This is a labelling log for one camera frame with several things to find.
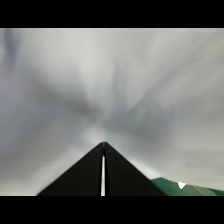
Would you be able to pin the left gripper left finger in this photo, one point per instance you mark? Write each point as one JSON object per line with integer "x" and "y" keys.
{"x": 81, "y": 178}

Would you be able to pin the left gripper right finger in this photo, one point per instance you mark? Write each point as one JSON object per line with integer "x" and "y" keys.
{"x": 128, "y": 180}

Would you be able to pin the light blue shirt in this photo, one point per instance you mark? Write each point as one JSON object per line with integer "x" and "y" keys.
{"x": 100, "y": 83}

